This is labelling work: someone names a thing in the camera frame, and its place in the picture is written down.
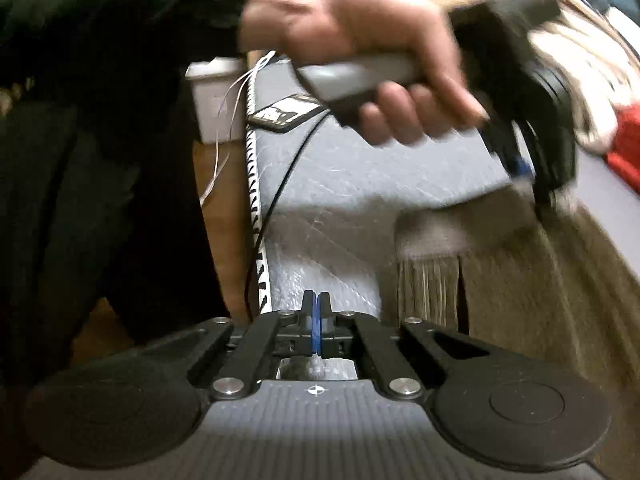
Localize person's dark clothed body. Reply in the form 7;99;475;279
0;55;251;441

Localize white fleece blanket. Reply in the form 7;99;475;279
527;0;640;157

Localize white loose threads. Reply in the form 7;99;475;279
199;50;277;207

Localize black cable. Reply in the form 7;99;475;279
244;110;327;322

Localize brown corduroy pants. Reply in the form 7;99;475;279
394;192;640;413

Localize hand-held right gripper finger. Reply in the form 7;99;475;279
317;291;493;402
142;290;318;402

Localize red quilt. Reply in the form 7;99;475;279
604;106;640;187

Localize white bin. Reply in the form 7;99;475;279
185;57;249;144

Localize person's left forearm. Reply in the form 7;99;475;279
0;0;266;76

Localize person's left hand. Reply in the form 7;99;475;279
240;0;489;148

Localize black smartphone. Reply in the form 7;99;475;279
247;93;324;134

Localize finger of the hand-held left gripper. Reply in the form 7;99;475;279
530;125;577;213
486;117;533;188

